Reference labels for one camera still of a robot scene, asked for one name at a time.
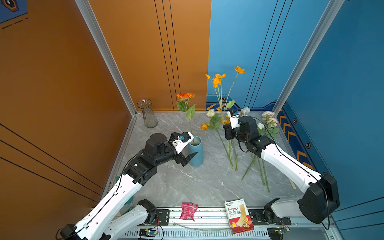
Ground white rose flower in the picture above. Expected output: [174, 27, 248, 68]
[201, 110, 234, 169]

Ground teal ceramic vase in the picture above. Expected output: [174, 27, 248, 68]
[188, 136, 204, 167]

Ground white ranunculus spray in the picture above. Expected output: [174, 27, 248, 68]
[233, 107, 251, 171]

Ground yellow orange poppy spray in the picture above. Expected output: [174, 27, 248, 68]
[206, 66, 246, 125]

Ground orange gerbera flower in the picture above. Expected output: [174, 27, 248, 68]
[177, 93, 196, 134]

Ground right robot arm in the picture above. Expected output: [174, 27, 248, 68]
[223, 111, 341, 225]

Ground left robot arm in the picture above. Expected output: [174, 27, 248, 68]
[55, 132, 196, 240]

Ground clear ribbed glass vase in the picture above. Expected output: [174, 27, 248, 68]
[137, 99, 158, 128]

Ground yellow rose flower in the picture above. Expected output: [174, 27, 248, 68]
[242, 154, 258, 181]

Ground pink rose spray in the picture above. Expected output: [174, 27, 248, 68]
[258, 111, 279, 139]

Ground pink carnation spray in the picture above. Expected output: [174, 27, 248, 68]
[257, 157, 270, 193]

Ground pink snack packet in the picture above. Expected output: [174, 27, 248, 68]
[180, 203, 199, 221]

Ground green rubber glove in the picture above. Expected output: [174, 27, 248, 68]
[120, 197, 135, 215]

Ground left green circuit board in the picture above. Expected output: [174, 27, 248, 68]
[139, 229, 159, 240]

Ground green circuit board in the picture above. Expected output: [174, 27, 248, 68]
[139, 229, 159, 240]
[275, 225, 290, 235]

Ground red bandage box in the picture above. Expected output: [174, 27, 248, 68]
[225, 199, 254, 234]

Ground right green circuit board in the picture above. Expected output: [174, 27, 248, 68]
[275, 225, 290, 235]

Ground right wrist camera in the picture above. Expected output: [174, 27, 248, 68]
[227, 110, 240, 129]

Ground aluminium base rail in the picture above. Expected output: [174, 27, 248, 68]
[118, 207, 343, 240]

